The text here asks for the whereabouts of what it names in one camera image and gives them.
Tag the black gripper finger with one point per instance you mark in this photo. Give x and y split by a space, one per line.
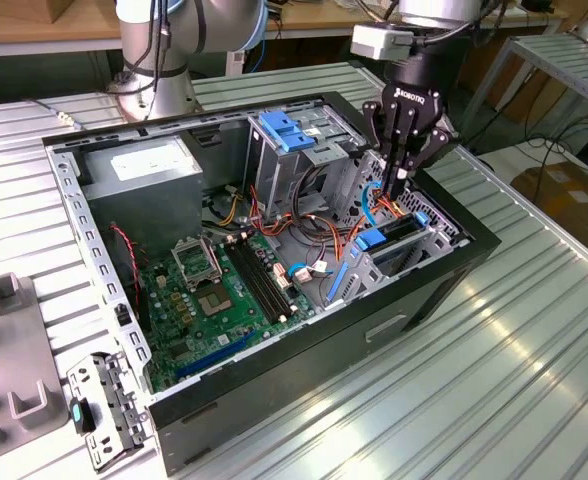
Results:
407 145
394 145

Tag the hard disk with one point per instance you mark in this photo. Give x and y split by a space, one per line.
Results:
371 240

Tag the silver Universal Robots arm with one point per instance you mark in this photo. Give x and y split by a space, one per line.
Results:
174 30

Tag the metal disk bay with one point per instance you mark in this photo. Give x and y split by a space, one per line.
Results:
439 235

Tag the metal drive cage blue latch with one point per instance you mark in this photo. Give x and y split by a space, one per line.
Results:
284 170

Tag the metal slat side table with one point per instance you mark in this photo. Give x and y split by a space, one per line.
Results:
559 60

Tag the brown cardboard box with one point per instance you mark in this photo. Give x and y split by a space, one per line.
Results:
564 200

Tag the black RAM slot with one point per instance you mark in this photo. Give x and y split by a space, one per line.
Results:
269 275
254 280

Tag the black open PC case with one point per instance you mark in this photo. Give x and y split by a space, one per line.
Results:
324 360

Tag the grey power supply unit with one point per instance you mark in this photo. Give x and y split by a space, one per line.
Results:
144 200

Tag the green motherboard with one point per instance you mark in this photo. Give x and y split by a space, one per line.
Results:
209 340

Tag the blue expansion slot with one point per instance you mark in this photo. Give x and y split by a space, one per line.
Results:
214 356

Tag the black case fan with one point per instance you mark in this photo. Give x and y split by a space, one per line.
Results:
124 270

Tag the wooden desk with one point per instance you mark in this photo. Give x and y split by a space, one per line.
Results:
24 25

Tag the grey parts rack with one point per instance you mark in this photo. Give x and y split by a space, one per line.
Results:
19 350

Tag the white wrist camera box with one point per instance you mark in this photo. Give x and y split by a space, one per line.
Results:
374 42

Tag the metal I/O bracket plate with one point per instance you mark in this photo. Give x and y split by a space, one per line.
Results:
109 400

